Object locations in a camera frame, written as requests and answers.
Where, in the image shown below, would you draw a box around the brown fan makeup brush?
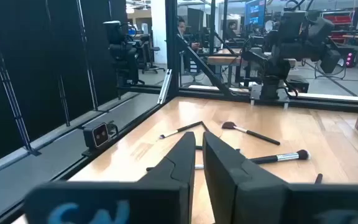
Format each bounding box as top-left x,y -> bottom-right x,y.
221,121 -> 281,146

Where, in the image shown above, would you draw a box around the blue-lit computer monitor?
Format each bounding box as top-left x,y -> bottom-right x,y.
244,0 -> 267,28

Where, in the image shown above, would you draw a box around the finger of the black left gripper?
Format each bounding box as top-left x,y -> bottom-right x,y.
242,49 -> 273,73
318,49 -> 342,75

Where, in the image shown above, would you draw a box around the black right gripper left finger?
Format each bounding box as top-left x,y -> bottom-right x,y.
23,131 -> 197,224

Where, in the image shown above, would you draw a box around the wooden workbench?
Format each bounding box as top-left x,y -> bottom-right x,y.
206,48 -> 296,88

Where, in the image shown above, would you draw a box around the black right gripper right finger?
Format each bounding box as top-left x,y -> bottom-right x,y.
202,130 -> 358,224

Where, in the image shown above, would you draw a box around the computer tower pink lights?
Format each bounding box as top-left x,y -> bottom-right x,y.
345,52 -> 356,68

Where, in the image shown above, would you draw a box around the red storage rack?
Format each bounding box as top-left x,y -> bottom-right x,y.
321,11 -> 356,44

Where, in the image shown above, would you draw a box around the person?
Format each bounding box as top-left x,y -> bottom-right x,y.
224,21 -> 239,40
177,17 -> 201,74

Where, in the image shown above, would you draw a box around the large powder makeup brush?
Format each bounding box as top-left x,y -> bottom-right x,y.
249,149 -> 311,165

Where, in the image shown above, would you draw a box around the silver aluminium bracket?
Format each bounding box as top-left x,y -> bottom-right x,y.
157,68 -> 173,105

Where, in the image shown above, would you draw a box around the black background machine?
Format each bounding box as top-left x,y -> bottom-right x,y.
103,20 -> 145,87

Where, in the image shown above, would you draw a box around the black office chair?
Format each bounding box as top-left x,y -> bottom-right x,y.
140,33 -> 167,75

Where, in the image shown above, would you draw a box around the black partition curtain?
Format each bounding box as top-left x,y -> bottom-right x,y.
0,0 -> 129,170

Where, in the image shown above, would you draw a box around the small black table-level camera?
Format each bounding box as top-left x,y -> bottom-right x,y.
81,120 -> 120,151

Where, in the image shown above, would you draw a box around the black aluminium table frame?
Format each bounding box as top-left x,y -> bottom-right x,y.
0,0 -> 358,224

